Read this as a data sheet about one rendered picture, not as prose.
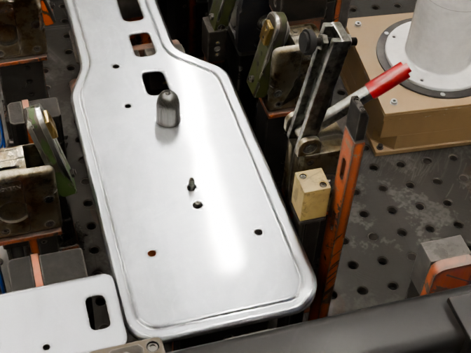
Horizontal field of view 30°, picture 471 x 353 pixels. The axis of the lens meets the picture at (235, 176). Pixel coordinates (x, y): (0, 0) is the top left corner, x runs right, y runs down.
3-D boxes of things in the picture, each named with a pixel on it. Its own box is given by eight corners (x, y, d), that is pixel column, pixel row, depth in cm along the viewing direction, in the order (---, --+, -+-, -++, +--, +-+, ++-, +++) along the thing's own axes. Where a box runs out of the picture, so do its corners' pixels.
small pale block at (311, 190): (270, 340, 130) (294, 171, 103) (292, 335, 131) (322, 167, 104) (277, 360, 128) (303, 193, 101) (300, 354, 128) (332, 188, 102)
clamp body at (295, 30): (235, 198, 149) (247, 20, 121) (298, 185, 151) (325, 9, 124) (250, 239, 143) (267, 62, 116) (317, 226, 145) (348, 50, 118)
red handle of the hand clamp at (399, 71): (287, 120, 109) (399, 50, 105) (295, 129, 110) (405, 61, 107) (298, 143, 106) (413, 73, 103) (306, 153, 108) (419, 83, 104)
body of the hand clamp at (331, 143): (266, 288, 136) (287, 124, 110) (308, 279, 138) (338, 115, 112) (278, 319, 132) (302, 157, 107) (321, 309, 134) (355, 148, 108)
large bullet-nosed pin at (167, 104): (154, 121, 119) (153, 85, 114) (176, 118, 120) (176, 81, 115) (159, 137, 117) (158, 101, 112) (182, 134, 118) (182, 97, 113)
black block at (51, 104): (18, 232, 142) (-11, 97, 120) (85, 220, 144) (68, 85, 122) (24, 272, 136) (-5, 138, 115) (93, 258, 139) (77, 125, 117)
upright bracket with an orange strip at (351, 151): (301, 348, 129) (350, 95, 93) (310, 346, 129) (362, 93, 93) (308, 365, 127) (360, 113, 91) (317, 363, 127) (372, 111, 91)
